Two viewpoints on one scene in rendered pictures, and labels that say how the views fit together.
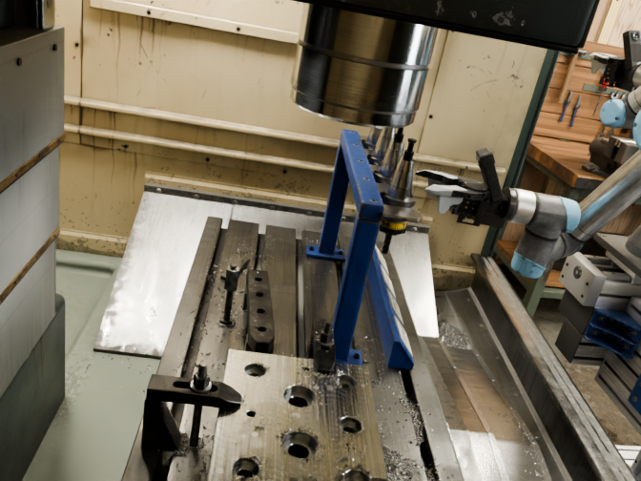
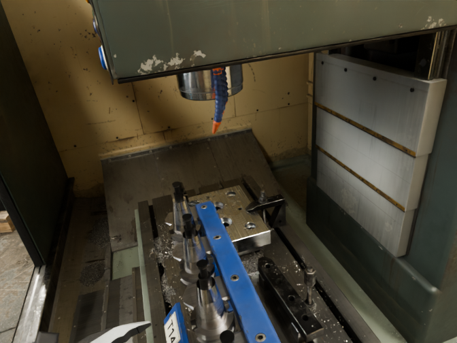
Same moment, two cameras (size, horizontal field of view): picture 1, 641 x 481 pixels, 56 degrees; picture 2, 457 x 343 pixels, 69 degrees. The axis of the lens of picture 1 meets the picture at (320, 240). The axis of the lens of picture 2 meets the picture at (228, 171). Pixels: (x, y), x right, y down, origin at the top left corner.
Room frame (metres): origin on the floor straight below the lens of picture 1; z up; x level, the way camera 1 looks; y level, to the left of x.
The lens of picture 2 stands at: (1.57, -0.09, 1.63)
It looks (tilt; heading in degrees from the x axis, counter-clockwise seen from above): 29 degrees down; 173
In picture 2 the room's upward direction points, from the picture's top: 6 degrees counter-clockwise
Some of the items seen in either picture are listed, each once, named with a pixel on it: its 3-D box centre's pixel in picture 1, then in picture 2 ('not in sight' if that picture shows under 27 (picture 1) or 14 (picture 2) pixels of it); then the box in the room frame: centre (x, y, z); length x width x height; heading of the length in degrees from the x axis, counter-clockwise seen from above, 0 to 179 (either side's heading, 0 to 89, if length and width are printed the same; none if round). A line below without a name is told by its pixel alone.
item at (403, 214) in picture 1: (402, 214); (181, 217); (0.97, -0.13, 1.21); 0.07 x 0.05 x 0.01; 97
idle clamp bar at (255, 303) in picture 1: (258, 316); (285, 298); (1.01, 0.09, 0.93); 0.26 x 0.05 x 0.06; 12
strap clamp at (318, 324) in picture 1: (320, 356); not in sight; (0.86, -0.04, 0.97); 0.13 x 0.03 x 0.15; 7
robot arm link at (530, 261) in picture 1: (537, 250); not in sight; (1.31, -0.49, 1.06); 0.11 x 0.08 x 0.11; 136
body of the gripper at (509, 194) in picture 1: (482, 202); not in sight; (1.27, -0.33, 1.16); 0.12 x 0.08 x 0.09; 97
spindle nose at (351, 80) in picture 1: (361, 60); (208, 66); (0.75, -0.01, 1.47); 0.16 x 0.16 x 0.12
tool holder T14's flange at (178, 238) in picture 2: (397, 201); (185, 232); (1.03, -0.12, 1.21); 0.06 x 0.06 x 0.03
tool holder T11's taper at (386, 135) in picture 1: (385, 141); (209, 299); (1.24, -0.09, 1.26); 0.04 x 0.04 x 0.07
